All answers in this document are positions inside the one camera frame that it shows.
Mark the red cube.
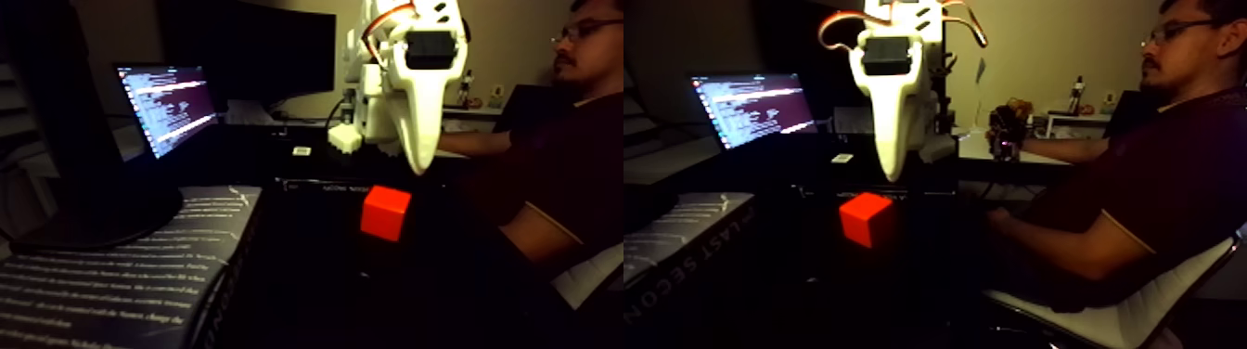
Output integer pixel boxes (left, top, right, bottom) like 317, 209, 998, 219
359, 184, 414, 244

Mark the dark leader arm handle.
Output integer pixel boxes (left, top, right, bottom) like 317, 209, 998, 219
985, 102, 1024, 165

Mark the person's hand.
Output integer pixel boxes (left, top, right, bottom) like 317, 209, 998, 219
991, 97, 1032, 157

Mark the black box with white lettering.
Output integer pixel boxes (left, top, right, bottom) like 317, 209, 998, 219
276, 177, 410, 193

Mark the black flat monitor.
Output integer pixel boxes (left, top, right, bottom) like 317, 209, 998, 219
161, 0, 338, 107

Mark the open laptop with lit screen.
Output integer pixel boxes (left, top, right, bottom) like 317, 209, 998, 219
114, 63, 221, 161

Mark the black book with white print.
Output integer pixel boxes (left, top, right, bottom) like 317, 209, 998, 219
0, 185, 264, 349

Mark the white office chair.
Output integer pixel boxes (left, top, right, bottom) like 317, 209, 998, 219
983, 219, 1247, 349

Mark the person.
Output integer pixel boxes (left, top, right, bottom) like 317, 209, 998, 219
983, 0, 1247, 313

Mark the red white servo cable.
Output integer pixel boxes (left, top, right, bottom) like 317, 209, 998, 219
360, 2, 416, 59

